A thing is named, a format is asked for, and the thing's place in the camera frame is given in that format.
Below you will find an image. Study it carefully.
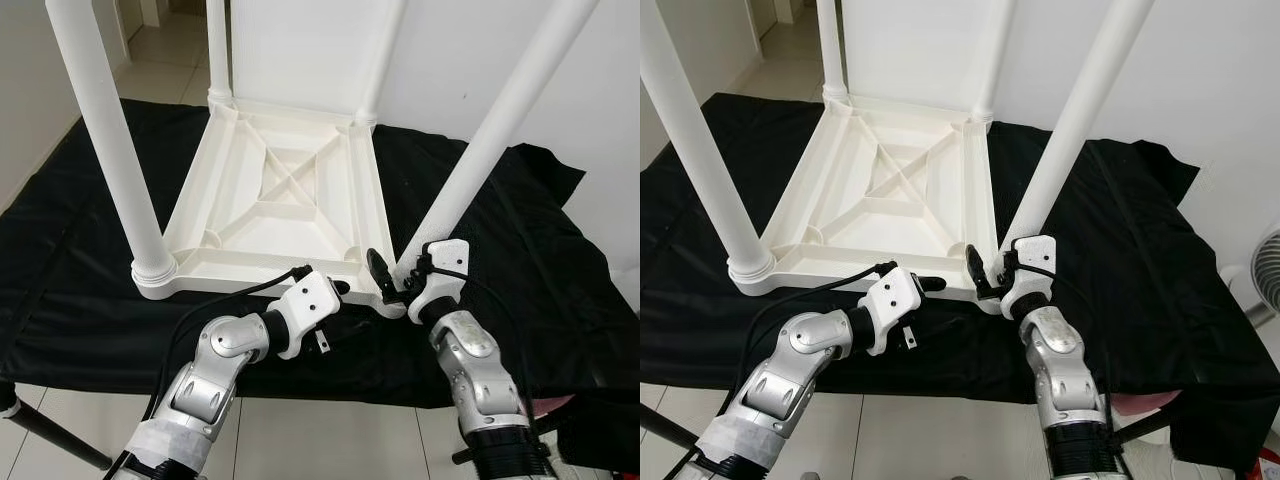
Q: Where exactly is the black metal stand leg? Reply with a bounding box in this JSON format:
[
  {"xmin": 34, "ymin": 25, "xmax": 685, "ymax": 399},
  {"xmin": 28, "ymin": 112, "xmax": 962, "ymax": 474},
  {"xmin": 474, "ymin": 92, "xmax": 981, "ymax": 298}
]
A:
[
  {"xmin": 1110, "ymin": 405, "xmax": 1191, "ymax": 451},
  {"xmin": 640, "ymin": 405, "xmax": 696, "ymax": 451},
  {"xmin": 450, "ymin": 410, "xmax": 571, "ymax": 466},
  {"xmin": 0, "ymin": 385, "xmax": 113, "ymax": 471}
]

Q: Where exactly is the white standing fan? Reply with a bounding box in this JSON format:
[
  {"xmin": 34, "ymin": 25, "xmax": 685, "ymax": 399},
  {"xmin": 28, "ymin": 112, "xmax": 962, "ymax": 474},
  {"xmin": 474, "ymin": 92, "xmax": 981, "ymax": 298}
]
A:
[{"xmin": 1222, "ymin": 225, "xmax": 1280, "ymax": 331}]

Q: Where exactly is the black cloth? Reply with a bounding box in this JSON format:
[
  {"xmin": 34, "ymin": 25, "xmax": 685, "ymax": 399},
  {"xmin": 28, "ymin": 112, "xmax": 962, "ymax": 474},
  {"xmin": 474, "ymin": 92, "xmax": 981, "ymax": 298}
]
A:
[
  {"xmin": 0, "ymin": 98, "xmax": 641, "ymax": 471},
  {"xmin": 640, "ymin": 92, "xmax": 1280, "ymax": 471}
]

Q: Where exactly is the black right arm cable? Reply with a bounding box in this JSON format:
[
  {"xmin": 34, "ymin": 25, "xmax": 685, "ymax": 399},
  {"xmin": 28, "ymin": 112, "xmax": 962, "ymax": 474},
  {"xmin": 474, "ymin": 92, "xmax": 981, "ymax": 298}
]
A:
[
  {"xmin": 420, "ymin": 265, "xmax": 521, "ymax": 381},
  {"xmin": 1010, "ymin": 262, "xmax": 1116, "ymax": 421}
]

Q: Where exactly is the white plastic table top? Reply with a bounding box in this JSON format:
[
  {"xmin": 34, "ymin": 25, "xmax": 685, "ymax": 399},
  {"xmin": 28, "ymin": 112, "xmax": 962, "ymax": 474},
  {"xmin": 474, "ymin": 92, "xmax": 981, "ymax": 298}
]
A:
[
  {"xmin": 728, "ymin": 92, "xmax": 1004, "ymax": 313},
  {"xmin": 132, "ymin": 95, "xmax": 409, "ymax": 319}
]

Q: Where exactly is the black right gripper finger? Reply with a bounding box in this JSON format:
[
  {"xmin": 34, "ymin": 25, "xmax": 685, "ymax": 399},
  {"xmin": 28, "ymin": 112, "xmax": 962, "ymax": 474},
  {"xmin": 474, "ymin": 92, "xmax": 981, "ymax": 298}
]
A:
[
  {"xmin": 963, "ymin": 243, "xmax": 997, "ymax": 300},
  {"xmin": 365, "ymin": 247, "xmax": 402, "ymax": 302}
]

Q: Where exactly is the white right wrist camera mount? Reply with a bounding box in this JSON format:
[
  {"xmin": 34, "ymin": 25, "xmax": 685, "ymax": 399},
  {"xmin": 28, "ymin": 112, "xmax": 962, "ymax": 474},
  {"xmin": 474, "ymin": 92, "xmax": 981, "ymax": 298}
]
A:
[
  {"xmin": 405, "ymin": 240, "xmax": 471, "ymax": 326},
  {"xmin": 1000, "ymin": 235, "xmax": 1059, "ymax": 321}
]

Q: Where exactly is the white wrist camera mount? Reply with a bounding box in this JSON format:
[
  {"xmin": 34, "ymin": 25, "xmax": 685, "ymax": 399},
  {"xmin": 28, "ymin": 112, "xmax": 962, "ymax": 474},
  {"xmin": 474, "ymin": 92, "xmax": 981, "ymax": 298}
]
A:
[
  {"xmin": 268, "ymin": 270, "xmax": 341, "ymax": 361},
  {"xmin": 405, "ymin": 240, "xmax": 471, "ymax": 326},
  {"xmin": 862, "ymin": 267, "xmax": 926, "ymax": 356},
  {"xmin": 1000, "ymin": 235, "xmax": 1059, "ymax": 321}
]

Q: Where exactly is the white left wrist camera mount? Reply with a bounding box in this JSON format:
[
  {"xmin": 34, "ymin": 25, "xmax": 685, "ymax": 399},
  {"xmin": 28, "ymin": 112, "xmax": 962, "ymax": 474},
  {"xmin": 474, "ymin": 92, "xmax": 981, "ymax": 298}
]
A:
[
  {"xmin": 268, "ymin": 270, "xmax": 341, "ymax": 361},
  {"xmin": 862, "ymin": 267, "xmax": 926, "ymax": 356}
]

